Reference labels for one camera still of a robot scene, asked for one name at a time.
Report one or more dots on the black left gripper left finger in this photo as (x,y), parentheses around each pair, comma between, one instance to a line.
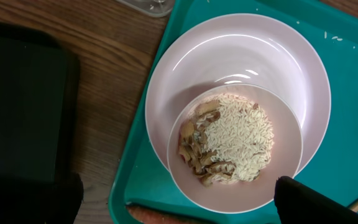
(27,201)

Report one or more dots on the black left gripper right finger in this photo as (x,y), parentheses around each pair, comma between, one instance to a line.
(297,203)

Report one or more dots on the teal serving tray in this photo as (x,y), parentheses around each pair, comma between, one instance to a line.
(142,179)

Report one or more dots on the pink bowl with rice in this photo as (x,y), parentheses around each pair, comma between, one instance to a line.
(229,146)

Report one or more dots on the black plastic tray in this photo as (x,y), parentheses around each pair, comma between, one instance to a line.
(38,91)

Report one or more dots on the orange carrot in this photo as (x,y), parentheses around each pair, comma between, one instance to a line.
(149,216)

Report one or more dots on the pink plate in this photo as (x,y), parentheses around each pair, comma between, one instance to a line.
(234,49)

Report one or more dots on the clear plastic bin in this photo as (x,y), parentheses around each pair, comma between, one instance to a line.
(152,8)

